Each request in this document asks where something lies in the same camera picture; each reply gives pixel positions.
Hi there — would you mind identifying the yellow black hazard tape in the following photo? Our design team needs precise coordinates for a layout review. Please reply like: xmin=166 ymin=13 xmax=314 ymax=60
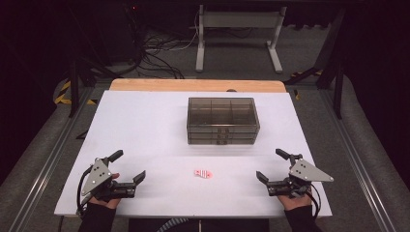
xmin=53 ymin=80 xmax=98 ymax=106
xmin=290 ymin=69 xmax=324 ymax=79

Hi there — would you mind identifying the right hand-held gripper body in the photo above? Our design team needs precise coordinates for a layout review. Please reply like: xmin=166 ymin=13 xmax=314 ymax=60
xmin=266 ymin=153 xmax=336 ymax=199

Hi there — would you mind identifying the white metal stand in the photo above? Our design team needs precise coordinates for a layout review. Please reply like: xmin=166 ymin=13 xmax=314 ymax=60
xmin=194 ymin=4 xmax=288 ymax=73

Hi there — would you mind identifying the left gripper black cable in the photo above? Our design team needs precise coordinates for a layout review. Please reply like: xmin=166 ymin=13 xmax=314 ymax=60
xmin=75 ymin=165 xmax=95 ymax=218

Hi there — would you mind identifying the tangle of black cables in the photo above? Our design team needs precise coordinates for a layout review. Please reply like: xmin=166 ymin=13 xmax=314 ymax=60
xmin=127 ymin=4 xmax=187 ymax=80

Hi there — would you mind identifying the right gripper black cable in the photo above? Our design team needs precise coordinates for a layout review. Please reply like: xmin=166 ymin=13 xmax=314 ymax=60
xmin=307 ymin=183 xmax=323 ymax=220

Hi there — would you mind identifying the black metal stand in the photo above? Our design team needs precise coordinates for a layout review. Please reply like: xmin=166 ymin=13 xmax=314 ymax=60
xmin=67 ymin=57 xmax=122 ymax=119
xmin=283 ymin=6 xmax=348 ymax=121

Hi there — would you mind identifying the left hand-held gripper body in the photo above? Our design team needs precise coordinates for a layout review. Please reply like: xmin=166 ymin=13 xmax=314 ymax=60
xmin=80 ymin=157 xmax=136 ymax=203

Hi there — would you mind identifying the pink striped fish hair clip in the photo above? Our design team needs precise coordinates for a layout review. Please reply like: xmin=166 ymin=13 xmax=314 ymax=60
xmin=193 ymin=168 xmax=214 ymax=180

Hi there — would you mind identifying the person's left hand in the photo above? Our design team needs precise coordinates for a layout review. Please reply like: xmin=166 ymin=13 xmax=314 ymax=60
xmin=88 ymin=172 xmax=122 ymax=211

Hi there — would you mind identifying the white cable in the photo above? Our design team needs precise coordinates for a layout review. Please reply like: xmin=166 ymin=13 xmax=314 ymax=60
xmin=144 ymin=9 xmax=201 ymax=52

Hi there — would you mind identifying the striped grey cord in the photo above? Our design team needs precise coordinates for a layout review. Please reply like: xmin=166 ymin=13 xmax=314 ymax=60
xmin=156 ymin=217 xmax=190 ymax=232

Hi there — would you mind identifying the person's right hand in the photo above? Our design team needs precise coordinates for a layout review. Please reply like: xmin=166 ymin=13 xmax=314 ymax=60
xmin=277 ymin=190 xmax=313 ymax=212

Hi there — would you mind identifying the aluminium rail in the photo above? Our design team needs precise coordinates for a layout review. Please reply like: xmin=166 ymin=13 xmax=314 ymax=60
xmin=318 ymin=89 xmax=399 ymax=232
xmin=8 ymin=86 xmax=98 ymax=232

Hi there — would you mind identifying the smoky transparent drawer box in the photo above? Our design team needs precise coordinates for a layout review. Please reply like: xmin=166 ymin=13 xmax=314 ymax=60
xmin=186 ymin=97 xmax=261 ymax=146

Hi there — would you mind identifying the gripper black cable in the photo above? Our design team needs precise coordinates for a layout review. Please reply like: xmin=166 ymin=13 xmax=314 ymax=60
xmin=307 ymin=183 xmax=323 ymax=220
xmin=75 ymin=165 xmax=95 ymax=218

